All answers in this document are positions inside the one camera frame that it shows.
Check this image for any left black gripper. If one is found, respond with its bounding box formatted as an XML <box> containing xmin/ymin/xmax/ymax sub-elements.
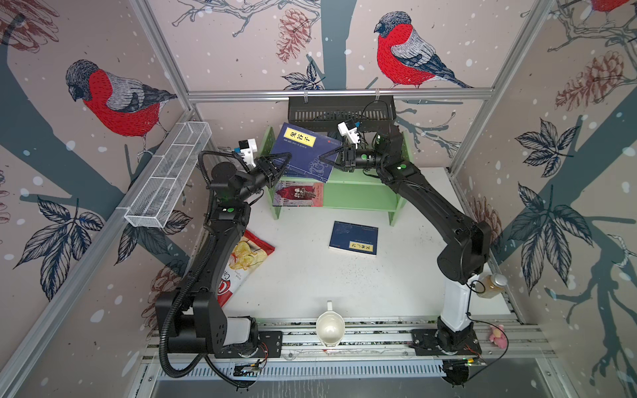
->
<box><xmin>236</xmin><ymin>154</ymin><xmax>291</xmax><ymax>206</ymax></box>

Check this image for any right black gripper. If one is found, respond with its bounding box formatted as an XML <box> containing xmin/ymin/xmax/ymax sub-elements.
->
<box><xmin>323</xmin><ymin>145</ymin><xmax>391</xmax><ymax>173</ymax></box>

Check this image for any pink red illustrated book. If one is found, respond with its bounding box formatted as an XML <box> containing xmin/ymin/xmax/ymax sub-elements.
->
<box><xmin>273</xmin><ymin>181</ymin><xmax>324</xmax><ymax>207</ymax></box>

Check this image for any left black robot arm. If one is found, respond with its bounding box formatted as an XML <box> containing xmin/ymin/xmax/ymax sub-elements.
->
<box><xmin>155</xmin><ymin>151</ymin><xmax>292</xmax><ymax>358</ymax></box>

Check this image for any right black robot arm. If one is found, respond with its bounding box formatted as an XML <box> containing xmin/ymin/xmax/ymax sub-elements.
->
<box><xmin>319</xmin><ymin>126</ymin><xmax>492</xmax><ymax>333</ymax></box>

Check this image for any green wooden two-tier shelf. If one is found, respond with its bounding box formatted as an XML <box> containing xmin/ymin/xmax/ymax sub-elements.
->
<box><xmin>259</xmin><ymin>126</ymin><xmax>407</xmax><ymax>227</ymax></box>

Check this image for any black hanging slotted basket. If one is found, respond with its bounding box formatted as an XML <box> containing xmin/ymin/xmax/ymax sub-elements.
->
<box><xmin>288</xmin><ymin>96</ymin><xmax>396</xmax><ymax>134</ymax></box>

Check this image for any red snack bag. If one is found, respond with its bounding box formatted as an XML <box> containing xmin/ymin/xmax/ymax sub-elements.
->
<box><xmin>217</xmin><ymin>231</ymin><xmax>275</xmax><ymax>308</ymax></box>

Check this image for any white ceramic pitcher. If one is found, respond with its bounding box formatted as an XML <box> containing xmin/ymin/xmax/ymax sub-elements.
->
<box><xmin>315</xmin><ymin>300</ymin><xmax>346</xmax><ymax>348</ymax></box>

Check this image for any amber bottle white cap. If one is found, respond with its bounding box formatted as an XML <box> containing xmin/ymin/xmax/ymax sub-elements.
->
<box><xmin>475</xmin><ymin>274</ymin><xmax>508</xmax><ymax>299</ymax></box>

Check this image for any small circuit board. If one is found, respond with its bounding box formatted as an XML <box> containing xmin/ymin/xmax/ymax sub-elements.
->
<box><xmin>233</xmin><ymin>363</ymin><xmax>262</xmax><ymax>379</ymax></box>

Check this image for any pink small toy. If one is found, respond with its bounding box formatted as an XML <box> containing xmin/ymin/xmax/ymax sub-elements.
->
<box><xmin>489</xmin><ymin>325</ymin><xmax>509</xmax><ymax>349</ymax></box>

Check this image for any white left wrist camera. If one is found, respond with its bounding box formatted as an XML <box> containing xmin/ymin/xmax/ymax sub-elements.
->
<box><xmin>234</xmin><ymin>139</ymin><xmax>258</xmax><ymax>168</ymax></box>

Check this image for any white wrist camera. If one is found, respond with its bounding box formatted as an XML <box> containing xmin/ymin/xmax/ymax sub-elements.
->
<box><xmin>338</xmin><ymin>120</ymin><xmax>361</xmax><ymax>147</ymax></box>
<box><xmin>234</xmin><ymin>139</ymin><xmax>258</xmax><ymax>168</ymax></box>

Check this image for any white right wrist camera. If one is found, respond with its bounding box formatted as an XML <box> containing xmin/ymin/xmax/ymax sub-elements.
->
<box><xmin>338</xmin><ymin>120</ymin><xmax>361</xmax><ymax>147</ymax></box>

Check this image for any white wire mesh tray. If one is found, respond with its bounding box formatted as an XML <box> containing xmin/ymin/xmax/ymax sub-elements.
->
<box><xmin>124</xmin><ymin>121</ymin><xmax>212</xmax><ymax>228</ymax></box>

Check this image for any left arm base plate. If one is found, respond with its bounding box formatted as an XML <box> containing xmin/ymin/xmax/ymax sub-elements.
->
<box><xmin>214</xmin><ymin>331</ymin><xmax>283</xmax><ymax>359</ymax></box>

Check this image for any aluminium mounting rail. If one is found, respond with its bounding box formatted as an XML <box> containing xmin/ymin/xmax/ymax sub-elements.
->
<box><xmin>143</xmin><ymin>320</ymin><xmax>553</xmax><ymax>362</ymax></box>

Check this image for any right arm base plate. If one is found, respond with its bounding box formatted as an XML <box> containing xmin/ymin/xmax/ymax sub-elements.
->
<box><xmin>411</xmin><ymin>327</ymin><xmax>482</xmax><ymax>357</ymax></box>

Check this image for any left black corrugated cable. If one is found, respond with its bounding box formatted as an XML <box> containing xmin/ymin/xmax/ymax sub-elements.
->
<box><xmin>158</xmin><ymin>150</ymin><xmax>260</xmax><ymax>390</ymax></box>

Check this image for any right black thin cable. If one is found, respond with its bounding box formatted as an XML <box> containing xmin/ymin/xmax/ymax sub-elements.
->
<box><xmin>464</xmin><ymin>280</ymin><xmax>509</xmax><ymax>371</ymax></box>

